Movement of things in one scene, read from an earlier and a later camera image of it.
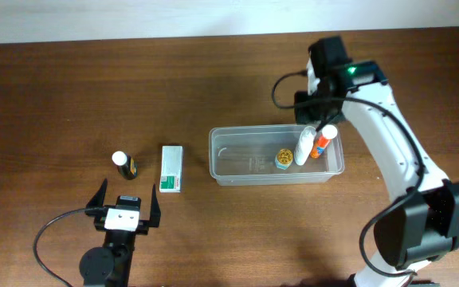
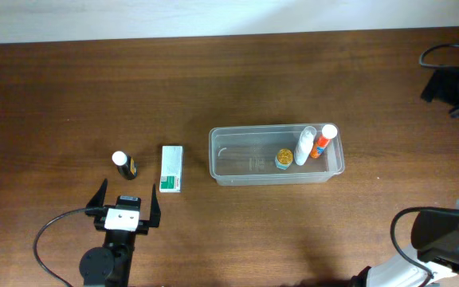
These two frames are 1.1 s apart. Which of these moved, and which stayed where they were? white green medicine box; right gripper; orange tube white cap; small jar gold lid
Moved: right gripper
Stayed: orange tube white cap; white green medicine box; small jar gold lid
